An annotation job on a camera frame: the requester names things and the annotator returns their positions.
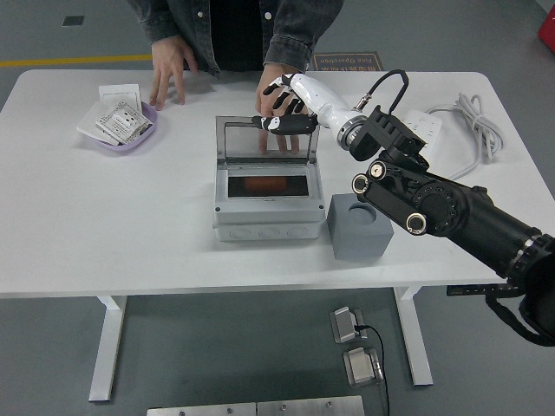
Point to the person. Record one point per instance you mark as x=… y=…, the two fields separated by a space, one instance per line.
x=238 y=30

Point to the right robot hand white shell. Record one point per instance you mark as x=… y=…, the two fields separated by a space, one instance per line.
x=321 y=102

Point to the plain white cover plate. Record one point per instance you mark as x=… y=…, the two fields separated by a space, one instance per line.
x=89 y=123

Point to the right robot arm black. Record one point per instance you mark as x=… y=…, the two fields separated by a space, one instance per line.
x=433 y=199

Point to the silver foot pedal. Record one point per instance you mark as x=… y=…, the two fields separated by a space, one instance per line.
x=344 y=325
x=362 y=368

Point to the person's left hand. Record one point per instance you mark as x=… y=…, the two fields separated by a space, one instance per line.
x=271 y=76

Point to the person's left forearm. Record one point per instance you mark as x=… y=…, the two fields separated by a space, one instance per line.
x=299 y=34

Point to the blank white switch plate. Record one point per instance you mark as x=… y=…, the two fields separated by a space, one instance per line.
x=119 y=93

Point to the black table control panel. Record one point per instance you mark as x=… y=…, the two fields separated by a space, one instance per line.
x=468 y=289

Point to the grey electrical box hinged lid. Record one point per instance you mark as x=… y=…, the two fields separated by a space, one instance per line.
x=269 y=221

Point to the orange cylinder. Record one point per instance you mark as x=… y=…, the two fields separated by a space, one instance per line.
x=264 y=183

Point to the red object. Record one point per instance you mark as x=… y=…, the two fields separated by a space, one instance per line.
x=547 y=30

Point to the dark floor sign orange text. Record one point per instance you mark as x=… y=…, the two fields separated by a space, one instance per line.
x=347 y=62

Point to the printed white socket panel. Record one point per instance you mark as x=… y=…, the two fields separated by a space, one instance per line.
x=121 y=119

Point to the grey metal base plate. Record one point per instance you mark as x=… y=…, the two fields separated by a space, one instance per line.
x=310 y=406
x=201 y=410

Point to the grey cube with round hole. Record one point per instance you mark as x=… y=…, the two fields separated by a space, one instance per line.
x=360 y=242

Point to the person's right hand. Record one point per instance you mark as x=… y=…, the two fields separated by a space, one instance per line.
x=169 y=60

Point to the person's right forearm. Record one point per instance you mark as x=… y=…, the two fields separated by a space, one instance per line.
x=160 y=19

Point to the black floor hatch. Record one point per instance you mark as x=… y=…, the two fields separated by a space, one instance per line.
x=73 y=20

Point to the white power strip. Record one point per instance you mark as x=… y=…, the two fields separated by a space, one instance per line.
x=429 y=125

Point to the purple plastic tray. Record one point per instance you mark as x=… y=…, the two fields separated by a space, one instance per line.
x=130 y=146

